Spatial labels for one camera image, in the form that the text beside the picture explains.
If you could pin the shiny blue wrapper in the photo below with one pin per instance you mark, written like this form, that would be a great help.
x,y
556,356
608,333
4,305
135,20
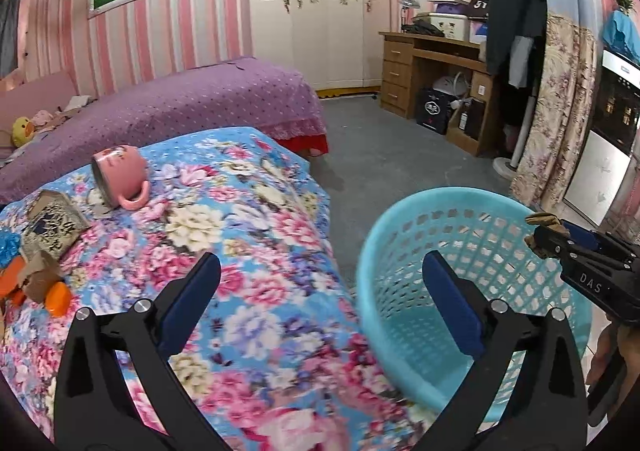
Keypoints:
x,y
9,243

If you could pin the grey curtain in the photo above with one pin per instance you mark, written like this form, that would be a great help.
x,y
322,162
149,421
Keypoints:
x,y
9,36

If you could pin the pink plush toy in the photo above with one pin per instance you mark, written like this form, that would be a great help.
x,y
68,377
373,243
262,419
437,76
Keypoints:
x,y
42,118

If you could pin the gold and black patterned box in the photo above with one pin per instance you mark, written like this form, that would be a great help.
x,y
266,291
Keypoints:
x,y
55,226

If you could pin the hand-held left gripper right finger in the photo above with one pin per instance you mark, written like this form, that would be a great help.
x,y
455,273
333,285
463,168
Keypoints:
x,y
452,303

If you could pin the wooden desk with drawers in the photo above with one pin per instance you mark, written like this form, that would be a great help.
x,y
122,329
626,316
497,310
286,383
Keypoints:
x,y
397,66

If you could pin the pink mug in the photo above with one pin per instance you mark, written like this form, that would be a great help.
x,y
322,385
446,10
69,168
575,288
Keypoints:
x,y
120,171

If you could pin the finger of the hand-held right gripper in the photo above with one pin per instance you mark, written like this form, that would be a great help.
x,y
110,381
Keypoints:
x,y
547,243
582,238

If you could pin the white helmet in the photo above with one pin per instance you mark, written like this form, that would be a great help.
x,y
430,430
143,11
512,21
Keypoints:
x,y
447,86

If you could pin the floral blanket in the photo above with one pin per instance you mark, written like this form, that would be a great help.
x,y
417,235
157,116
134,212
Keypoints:
x,y
250,241

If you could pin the dark clothes pile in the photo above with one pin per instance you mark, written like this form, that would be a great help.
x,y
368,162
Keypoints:
x,y
422,28

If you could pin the grey hanging garment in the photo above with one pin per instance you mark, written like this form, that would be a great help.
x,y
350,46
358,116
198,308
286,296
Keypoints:
x,y
520,61

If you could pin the green plant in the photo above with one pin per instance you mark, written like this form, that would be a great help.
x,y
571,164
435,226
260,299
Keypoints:
x,y
624,0

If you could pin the orange plush items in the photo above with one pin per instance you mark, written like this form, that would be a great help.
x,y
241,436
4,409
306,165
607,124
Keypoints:
x,y
10,283

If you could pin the black bag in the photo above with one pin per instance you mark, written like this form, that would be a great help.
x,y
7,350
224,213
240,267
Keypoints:
x,y
474,118

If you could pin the white wardrobe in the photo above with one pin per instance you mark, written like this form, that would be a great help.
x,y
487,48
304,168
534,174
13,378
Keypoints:
x,y
320,31

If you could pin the purple box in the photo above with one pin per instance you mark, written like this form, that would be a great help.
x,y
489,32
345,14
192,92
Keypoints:
x,y
452,7

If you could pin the pink headboard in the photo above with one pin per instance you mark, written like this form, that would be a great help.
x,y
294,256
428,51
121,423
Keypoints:
x,y
35,93

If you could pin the white fan base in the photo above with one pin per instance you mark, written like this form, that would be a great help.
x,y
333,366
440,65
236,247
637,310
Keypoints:
x,y
506,166

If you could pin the purple dotted bedspread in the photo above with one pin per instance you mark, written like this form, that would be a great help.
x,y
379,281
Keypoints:
x,y
200,96

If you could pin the red bed skirt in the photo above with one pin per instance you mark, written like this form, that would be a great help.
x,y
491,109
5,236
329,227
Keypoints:
x,y
310,143

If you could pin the brown cardboard piece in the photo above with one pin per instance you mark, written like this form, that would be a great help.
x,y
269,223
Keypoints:
x,y
42,278

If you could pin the brown wrapper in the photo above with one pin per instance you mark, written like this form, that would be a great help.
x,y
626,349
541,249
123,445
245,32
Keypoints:
x,y
545,221

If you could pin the desk lamp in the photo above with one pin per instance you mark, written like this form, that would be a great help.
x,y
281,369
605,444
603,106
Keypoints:
x,y
409,1

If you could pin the white cloth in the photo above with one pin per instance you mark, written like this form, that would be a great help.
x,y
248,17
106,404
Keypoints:
x,y
79,102

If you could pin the blue cloth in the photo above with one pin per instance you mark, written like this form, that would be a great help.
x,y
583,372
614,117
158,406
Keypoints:
x,y
622,36

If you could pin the white storage box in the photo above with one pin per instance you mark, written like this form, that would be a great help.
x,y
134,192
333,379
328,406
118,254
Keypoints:
x,y
452,26

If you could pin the black cap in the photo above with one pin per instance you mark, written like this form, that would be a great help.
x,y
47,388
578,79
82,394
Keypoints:
x,y
480,6

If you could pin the light blue plastic basket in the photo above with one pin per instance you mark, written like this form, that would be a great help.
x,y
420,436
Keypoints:
x,y
400,231

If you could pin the yellow duck plush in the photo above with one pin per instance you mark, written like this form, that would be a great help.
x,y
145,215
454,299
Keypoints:
x,y
22,131

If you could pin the person's right hand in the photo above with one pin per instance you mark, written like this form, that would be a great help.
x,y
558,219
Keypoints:
x,y
602,356

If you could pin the black carton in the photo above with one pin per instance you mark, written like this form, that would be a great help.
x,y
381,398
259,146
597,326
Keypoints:
x,y
432,111

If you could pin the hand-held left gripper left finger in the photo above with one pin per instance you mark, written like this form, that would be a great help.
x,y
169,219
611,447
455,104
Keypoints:
x,y
192,296

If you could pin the floral curtain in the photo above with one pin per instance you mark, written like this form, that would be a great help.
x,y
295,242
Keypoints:
x,y
555,106

